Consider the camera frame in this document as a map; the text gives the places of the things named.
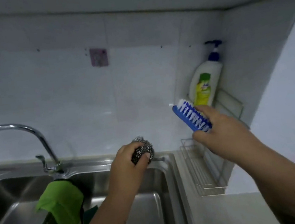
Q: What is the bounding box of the person's left hand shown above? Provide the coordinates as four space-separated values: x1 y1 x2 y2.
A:
105 140 156 198

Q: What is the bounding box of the person's right hand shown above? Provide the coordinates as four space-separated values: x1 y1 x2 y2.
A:
189 99 261 168

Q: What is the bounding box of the steel wool scouring ball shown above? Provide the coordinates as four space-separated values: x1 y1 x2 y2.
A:
128 135 156 166

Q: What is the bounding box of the blue scrubbing brush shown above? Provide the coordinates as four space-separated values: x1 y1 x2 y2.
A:
171 96 213 136

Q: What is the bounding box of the person's left forearm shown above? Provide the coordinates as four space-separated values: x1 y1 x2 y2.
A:
69 182 146 224

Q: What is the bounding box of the person's right forearm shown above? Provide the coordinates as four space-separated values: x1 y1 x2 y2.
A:
229 136 295 224

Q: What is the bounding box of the white pump soap bottle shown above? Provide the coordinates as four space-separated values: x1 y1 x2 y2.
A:
183 39 229 109

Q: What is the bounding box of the stainless steel double sink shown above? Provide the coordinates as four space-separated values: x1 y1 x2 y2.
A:
0 143 190 224

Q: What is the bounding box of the dark green scouring pad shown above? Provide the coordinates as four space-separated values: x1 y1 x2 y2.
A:
81 205 100 224

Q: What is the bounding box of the green cleaning cloth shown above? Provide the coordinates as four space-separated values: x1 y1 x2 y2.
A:
32 177 87 224

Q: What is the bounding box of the chrome kitchen faucet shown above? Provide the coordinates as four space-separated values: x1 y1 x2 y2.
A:
0 118 73 181

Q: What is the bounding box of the white wire corner rack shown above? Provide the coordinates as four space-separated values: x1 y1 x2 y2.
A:
173 86 258 200

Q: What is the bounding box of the pink adhesive wall hook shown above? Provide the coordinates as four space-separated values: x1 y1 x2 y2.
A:
89 47 109 68

